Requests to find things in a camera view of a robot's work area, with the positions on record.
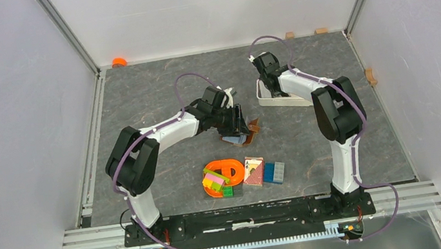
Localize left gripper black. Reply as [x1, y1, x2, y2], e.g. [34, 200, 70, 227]
[209, 102, 251, 141]

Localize white plastic tray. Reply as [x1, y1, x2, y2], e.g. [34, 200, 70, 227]
[256, 73, 326, 107]

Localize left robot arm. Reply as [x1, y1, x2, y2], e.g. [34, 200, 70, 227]
[105, 86, 250, 243]

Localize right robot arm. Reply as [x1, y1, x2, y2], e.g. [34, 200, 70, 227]
[249, 52, 367, 217]

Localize playing card box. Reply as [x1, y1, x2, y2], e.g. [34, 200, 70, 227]
[243, 157, 265, 186]

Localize wooden block left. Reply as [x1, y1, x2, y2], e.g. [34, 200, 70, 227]
[285, 32, 295, 39]

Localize wooden block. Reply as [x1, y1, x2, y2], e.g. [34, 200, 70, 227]
[285, 32, 295, 39]
[314, 28, 329, 35]

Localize orange plastic loop toy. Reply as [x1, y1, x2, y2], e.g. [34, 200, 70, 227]
[202, 159, 245, 199]

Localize blue building brick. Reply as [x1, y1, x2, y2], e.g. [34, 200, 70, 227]
[263, 163, 275, 183]

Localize pink yellow brick stack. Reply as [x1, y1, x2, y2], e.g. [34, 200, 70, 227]
[202, 168, 230, 193]

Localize wooden block right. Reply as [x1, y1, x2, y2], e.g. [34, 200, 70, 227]
[314, 28, 329, 35]

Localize dark grey building brick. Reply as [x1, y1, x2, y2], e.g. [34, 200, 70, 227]
[232, 184, 244, 197]

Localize green building brick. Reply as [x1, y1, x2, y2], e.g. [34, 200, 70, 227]
[222, 186, 234, 198]

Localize wooden curved piece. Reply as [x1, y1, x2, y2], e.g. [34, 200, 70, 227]
[364, 68, 378, 87]

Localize orange round cap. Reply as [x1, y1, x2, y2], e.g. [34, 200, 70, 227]
[111, 57, 127, 68]

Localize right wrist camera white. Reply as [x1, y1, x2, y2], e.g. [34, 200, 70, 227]
[248, 52, 268, 63]

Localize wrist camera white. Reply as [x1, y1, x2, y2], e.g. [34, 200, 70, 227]
[248, 52, 268, 63]
[222, 87, 237, 108]

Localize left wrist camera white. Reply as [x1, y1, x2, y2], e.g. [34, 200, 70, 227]
[222, 87, 237, 108]

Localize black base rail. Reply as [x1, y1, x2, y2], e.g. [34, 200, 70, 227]
[121, 186, 378, 249]

